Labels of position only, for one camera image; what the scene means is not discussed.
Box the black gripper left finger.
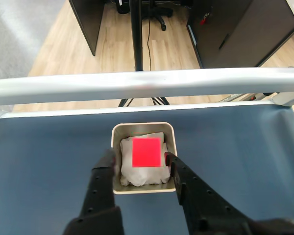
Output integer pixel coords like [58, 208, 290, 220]
[62, 148, 125, 235]

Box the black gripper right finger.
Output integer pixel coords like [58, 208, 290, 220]
[164, 151, 294, 235]

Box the red cube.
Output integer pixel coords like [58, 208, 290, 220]
[132, 137, 162, 168]

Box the square metal box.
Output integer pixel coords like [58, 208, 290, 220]
[111, 121, 178, 195]

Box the white cloth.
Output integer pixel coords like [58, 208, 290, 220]
[119, 131, 171, 187]

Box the dark blue-grey table mat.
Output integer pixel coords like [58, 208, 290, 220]
[0, 102, 294, 235]

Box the black stand with legs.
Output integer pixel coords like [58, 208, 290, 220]
[117, 0, 172, 108]

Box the dark desk panel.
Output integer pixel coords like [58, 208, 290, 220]
[68, 0, 105, 57]

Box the dark grey cabinet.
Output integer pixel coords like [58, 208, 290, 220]
[185, 0, 294, 70]

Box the red key tag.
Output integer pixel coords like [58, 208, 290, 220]
[198, 6, 213, 25]

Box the black office chair base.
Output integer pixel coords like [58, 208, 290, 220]
[116, 0, 174, 32]

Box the silver table rail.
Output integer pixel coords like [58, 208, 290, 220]
[0, 66, 294, 107]

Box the thin black floor cable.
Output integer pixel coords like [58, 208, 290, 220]
[146, 18, 153, 72]

